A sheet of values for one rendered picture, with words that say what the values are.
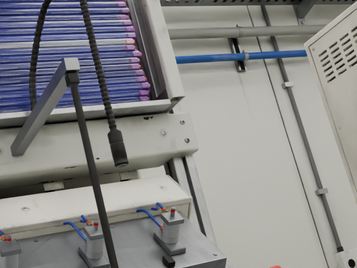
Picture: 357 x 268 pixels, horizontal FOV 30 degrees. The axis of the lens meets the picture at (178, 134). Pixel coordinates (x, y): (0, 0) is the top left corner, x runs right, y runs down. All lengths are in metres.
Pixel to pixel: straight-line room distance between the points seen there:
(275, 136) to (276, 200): 0.30
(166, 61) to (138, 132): 0.12
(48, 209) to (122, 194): 0.12
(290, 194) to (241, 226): 0.31
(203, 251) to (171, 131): 0.24
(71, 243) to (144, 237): 0.10
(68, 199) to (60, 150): 0.08
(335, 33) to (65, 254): 1.19
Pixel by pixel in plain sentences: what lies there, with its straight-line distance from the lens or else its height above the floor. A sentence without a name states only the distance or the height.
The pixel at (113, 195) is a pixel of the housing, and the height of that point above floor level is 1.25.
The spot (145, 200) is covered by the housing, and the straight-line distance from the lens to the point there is 0.98.
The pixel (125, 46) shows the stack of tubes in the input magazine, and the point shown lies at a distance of 1.07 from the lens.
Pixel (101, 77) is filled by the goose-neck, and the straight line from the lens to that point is 0.85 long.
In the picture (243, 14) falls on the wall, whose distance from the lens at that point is 3.30.
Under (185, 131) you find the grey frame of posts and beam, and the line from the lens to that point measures 1.09.
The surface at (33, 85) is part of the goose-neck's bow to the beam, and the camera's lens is 0.96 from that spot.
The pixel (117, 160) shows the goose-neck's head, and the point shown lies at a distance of 0.82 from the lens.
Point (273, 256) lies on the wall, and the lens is 2.90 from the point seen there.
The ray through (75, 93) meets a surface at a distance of 0.72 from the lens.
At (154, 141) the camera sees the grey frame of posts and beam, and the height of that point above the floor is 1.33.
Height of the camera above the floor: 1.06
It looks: 15 degrees up
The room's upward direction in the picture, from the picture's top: 15 degrees counter-clockwise
